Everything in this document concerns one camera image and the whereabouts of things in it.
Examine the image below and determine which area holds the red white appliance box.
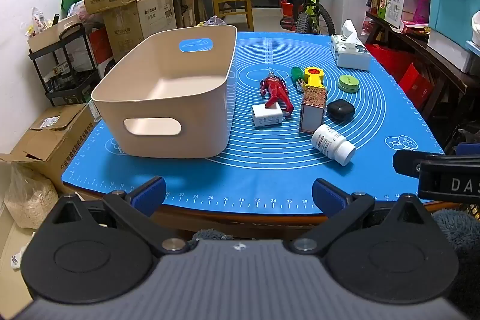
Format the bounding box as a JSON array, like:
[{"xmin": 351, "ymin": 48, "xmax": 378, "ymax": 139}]
[{"xmin": 89, "ymin": 27, "xmax": 113, "ymax": 67}]

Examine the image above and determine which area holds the clear bag of grain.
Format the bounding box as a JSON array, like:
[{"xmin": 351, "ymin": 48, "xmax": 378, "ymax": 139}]
[{"xmin": 4, "ymin": 164, "xmax": 59, "ymax": 229}]

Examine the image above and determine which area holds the beige plastic basket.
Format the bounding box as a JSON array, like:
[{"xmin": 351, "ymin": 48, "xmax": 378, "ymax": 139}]
[{"xmin": 91, "ymin": 25, "xmax": 238, "ymax": 159}]

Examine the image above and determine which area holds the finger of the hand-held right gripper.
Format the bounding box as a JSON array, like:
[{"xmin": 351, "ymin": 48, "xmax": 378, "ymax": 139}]
[{"xmin": 393, "ymin": 149, "xmax": 447, "ymax": 179}]

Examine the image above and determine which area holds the light blue storage bin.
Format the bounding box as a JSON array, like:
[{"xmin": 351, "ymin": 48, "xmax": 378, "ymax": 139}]
[{"xmin": 427, "ymin": 0, "xmax": 480, "ymax": 41}]

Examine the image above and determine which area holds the green round tin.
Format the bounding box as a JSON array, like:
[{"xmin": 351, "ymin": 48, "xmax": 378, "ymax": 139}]
[{"xmin": 337, "ymin": 76, "xmax": 360, "ymax": 93}]

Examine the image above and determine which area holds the floral patterned small box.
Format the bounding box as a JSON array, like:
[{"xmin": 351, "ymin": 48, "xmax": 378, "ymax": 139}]
[{"xmin": 299, "ymin": 85, "xmax": 327, "ymax": 134}]

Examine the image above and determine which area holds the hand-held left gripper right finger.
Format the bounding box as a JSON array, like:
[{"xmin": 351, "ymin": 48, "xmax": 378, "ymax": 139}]
[{"xmin": 292, "ymin": 178, "xmax": 431, "ymax": 256}]

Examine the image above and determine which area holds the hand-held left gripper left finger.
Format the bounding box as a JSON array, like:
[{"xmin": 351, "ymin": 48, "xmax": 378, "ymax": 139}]
[{"xmin": 50, "ymin": 175, "xmax": 189, "ymax": 257}]

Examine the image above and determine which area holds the black earbuds case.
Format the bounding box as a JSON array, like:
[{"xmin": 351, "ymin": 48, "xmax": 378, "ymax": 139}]
[{"xmin": 326, "ymin": 100, "xmax": 356, "ymax": 123}]

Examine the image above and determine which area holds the black utility cart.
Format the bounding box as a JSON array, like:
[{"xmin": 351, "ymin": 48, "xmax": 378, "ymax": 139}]
[{"xmin": 29, "ymin": 22, "xmax": 100, "ymax": 107}]

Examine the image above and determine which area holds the red bucket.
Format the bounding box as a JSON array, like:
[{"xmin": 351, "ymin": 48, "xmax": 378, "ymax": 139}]
[{"xmin": 280, "ymin": 0, "xmax": 304, "ymax": 30}]

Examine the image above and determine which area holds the grey fleece clothing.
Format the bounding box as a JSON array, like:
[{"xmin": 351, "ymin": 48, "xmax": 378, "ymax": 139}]
[{"xmin": 193, "ymin": 209, "xmax": 480, "ymax": 306}]

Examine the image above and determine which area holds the red hero figure toy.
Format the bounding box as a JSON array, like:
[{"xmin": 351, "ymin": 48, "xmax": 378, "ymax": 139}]
[{"xmin": 260, "ymin": 70, "xmax": 294, "ymax": 120}]

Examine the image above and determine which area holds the white pill bottle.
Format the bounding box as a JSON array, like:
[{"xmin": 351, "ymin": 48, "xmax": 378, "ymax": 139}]
[{"xmin": 310, "ymin": 124, "xmax": 357, "ymax": 166}]

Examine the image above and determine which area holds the torn cardboard box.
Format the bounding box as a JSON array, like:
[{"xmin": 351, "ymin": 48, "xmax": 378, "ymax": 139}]
[{"xmin": 0, "ymin": 103, "xmax": 104, "ymax": 195}]

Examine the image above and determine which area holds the beige box with handle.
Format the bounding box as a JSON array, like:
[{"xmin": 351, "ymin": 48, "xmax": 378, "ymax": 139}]
[{"xmin": 27, "ymin": 14, "xmax": 81, "ymax": 52}]

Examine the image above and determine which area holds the blue silicone mat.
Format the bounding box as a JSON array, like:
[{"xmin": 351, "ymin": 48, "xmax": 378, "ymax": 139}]
[{"xmin": 61, "ymin": 32, "xmax": 445, "ymax": 205}]

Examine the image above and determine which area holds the dark wooden side table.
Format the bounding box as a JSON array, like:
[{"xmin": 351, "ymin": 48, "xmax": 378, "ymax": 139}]
[{"xmin": 365, "ymin": 10, "xmax": 480, "ymax": 156}]

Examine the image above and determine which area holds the white plug charger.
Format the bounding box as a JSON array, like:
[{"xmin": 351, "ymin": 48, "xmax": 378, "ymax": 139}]
[{"xmin": 251, "ymin": 103, "xmax": 289, "ymax": 128}]

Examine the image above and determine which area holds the green white carton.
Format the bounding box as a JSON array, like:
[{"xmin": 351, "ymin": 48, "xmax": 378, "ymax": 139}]
[{"xmin": 377, "ymin": 0, "xmax": 406, "ymax": 28}]

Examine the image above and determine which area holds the red gift box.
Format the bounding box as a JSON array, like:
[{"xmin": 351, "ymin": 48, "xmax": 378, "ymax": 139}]
[{"xmin": 398, "ymin": 63, "xmax": 430, "ymax": 109}]

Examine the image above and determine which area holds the white tissue box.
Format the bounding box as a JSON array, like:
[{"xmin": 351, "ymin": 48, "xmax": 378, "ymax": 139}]
[{"xmin": 330, "ymin": 20, "xmax": 372, "ymax": 71}]

